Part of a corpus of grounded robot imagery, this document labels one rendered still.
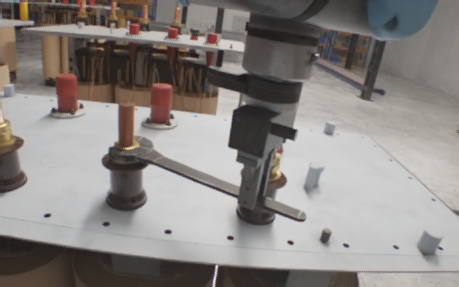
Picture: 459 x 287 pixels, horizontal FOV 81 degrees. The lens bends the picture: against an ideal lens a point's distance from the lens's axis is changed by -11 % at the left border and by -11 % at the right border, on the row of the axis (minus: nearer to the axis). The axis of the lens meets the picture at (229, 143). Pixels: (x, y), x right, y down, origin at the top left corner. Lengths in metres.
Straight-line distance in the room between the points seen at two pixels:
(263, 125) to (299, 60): 0.09
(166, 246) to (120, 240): 0.08
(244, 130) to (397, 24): 0.20
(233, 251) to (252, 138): 0.25
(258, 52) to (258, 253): 0.35
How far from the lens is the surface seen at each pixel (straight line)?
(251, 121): 0.35
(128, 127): 0.56
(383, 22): 0.25
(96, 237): 0.57
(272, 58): 0.35
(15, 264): 0.99
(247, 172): 0.41
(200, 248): 0.54
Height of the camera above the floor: 1.73
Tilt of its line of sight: 23 degrees down
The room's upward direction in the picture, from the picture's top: 9 degrees clockwise
